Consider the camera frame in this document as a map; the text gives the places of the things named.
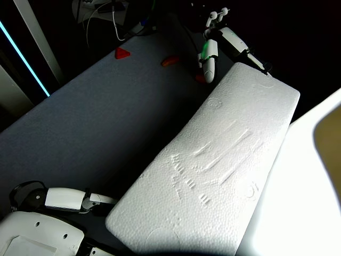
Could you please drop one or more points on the white styrofoam lid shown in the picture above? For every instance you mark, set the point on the white styrofoam lid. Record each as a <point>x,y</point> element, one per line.
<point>213,160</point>

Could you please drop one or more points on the orange curved toy piece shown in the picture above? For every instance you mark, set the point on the orange curved toy piece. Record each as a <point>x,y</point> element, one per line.
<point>199,78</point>

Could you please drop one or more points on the orange toy carrot piece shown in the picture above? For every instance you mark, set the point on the orange toy carrot piece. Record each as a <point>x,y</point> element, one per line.
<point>170,61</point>

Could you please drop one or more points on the red triangle toy block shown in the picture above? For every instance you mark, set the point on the red triangle toy block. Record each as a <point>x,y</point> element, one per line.
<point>122,54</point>

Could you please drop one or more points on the grey table cloth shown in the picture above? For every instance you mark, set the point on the grey table cloth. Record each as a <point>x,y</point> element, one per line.
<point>93,120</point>

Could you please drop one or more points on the large white rounded object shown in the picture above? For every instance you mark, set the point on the large white rounded object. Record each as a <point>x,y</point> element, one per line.
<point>293,200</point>

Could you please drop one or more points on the cyan light strip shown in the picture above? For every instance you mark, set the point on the cyan light strip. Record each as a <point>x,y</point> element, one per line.
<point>24,59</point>

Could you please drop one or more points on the white post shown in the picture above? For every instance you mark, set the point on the white post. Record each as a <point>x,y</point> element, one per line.
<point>38,34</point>

